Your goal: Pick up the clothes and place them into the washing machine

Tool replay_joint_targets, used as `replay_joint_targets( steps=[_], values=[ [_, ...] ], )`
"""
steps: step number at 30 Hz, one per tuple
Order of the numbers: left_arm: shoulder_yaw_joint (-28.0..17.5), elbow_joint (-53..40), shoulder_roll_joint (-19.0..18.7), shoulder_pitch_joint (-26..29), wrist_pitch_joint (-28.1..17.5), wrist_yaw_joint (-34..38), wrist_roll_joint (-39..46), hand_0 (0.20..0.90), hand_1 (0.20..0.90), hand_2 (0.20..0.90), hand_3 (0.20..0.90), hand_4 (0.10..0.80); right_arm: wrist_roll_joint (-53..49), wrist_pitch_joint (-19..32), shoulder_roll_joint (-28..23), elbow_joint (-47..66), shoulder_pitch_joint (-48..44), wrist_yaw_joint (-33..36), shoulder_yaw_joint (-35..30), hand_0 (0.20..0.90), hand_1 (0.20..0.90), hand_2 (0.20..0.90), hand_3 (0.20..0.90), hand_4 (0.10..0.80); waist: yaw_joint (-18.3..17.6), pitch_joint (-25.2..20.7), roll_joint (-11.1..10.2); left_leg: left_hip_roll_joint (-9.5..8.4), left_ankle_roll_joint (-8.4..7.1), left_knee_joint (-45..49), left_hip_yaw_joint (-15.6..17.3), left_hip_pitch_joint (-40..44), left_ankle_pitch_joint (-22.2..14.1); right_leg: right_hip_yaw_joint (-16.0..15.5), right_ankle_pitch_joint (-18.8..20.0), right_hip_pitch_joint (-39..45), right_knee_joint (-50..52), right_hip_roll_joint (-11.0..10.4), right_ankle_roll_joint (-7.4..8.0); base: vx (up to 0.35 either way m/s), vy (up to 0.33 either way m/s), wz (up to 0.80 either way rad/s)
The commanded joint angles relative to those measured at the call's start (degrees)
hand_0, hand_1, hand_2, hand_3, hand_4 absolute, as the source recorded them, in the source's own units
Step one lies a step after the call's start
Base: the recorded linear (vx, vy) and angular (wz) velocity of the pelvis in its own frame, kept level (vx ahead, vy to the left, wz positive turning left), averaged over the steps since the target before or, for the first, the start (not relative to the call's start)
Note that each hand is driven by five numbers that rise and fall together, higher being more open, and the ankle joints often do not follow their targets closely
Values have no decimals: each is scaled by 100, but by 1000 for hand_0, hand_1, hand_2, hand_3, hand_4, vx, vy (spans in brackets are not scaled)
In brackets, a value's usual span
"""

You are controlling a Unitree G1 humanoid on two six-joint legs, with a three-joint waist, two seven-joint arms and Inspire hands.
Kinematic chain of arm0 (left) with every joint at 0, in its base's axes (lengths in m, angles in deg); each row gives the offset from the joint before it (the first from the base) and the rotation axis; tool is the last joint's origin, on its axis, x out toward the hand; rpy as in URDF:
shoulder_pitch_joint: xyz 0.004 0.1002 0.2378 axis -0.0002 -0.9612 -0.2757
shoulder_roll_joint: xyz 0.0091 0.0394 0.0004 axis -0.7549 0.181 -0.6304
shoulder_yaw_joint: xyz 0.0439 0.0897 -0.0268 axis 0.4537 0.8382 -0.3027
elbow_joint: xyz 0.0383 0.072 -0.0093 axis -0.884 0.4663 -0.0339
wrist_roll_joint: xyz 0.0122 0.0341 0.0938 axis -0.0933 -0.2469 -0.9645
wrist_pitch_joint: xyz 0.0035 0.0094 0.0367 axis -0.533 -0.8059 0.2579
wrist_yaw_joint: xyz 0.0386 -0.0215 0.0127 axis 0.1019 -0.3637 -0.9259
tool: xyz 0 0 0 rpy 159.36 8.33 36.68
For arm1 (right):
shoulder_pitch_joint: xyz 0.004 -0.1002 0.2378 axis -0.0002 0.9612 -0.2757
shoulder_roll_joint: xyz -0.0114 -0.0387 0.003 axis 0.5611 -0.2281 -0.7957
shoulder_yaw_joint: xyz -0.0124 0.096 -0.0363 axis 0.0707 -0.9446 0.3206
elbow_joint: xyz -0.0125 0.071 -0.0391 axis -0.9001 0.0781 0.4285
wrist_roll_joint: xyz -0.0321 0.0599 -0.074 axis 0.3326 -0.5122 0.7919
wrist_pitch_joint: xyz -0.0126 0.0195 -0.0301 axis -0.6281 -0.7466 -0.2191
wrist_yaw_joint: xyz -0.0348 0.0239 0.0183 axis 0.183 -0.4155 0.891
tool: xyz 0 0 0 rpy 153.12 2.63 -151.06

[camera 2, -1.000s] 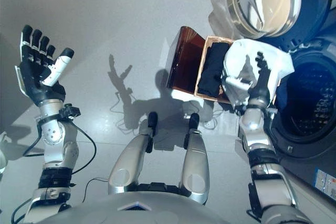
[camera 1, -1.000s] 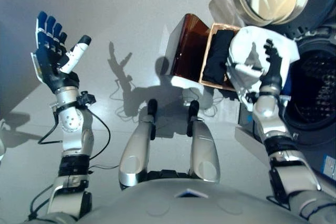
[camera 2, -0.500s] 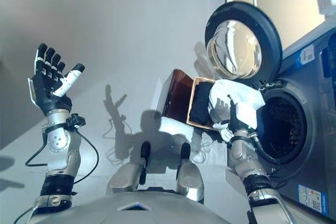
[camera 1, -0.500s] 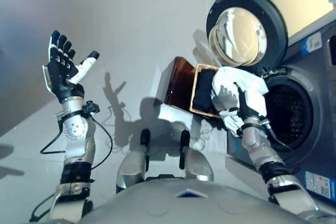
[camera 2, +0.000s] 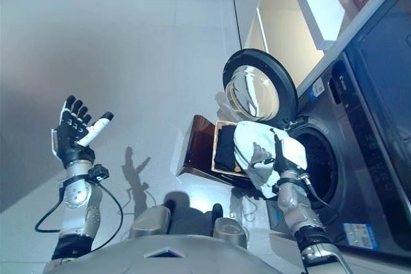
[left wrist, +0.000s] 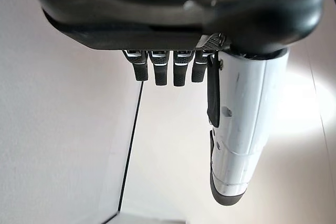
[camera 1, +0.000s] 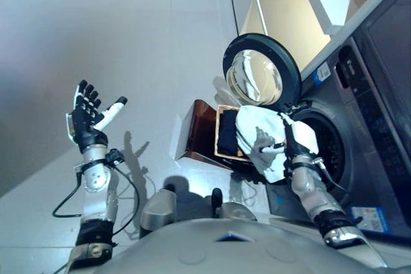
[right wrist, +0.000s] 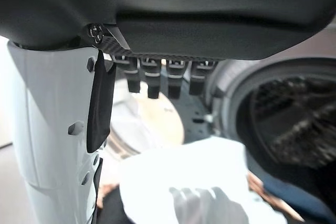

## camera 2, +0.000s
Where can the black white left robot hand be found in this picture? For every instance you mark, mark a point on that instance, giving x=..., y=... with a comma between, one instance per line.
x=69, y=139

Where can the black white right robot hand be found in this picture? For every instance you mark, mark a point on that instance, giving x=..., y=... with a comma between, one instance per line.
x=292, y=153

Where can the white garment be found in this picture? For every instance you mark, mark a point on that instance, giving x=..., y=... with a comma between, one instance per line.
x=250, y=145

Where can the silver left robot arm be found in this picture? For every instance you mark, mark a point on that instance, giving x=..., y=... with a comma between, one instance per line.
x=77, y=200

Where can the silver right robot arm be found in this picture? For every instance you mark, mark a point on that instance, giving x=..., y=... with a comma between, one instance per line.
x=308, y=232

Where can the round glass washing machine door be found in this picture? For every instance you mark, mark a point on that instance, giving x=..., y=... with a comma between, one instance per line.
x=253, y=94

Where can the dark grey washing machine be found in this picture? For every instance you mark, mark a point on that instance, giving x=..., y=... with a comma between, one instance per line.
x=369, y=158

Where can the black rolled garment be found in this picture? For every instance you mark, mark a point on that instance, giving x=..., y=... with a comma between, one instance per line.
x=226, y=149

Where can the wicker laundry basket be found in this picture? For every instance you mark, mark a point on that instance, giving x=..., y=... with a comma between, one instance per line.
x=214, y=145

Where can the dark detergent drawer front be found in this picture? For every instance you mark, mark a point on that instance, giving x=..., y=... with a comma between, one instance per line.
x=340, y=83

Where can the black right robot foot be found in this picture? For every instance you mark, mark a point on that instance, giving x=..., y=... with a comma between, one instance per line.
x=217, y=211

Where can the black robot foot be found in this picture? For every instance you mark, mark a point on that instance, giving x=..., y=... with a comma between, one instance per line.
x=217, y=211
x=169, y=205

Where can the silver right robot leg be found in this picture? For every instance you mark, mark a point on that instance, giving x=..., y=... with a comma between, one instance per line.
x=229, y=230

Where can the silver robot leg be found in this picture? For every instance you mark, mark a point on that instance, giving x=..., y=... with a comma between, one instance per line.
x=229, y=230
x=151, y=222

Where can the blue bordered info sticker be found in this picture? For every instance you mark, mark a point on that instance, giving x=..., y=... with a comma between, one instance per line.
x=361, y=235

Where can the silver left robot leg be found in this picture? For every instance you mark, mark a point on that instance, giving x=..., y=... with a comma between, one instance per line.
x=151, y=222

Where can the black left robot foot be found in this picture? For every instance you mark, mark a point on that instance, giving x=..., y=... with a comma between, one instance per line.
x=169, y=205

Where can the white cabinet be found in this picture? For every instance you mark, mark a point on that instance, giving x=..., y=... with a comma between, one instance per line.
x=289, y=14

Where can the grey robot torso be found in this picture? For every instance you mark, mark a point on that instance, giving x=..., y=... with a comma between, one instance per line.
x=167, y=258

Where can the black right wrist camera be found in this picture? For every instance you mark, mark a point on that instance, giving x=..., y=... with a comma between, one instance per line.
x=275, y=188

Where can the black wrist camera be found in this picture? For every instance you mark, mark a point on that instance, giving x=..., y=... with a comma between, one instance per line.
x=99, y=172
x=275, y=188

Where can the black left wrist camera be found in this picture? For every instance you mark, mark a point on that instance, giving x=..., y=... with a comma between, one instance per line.
x=99, y=172

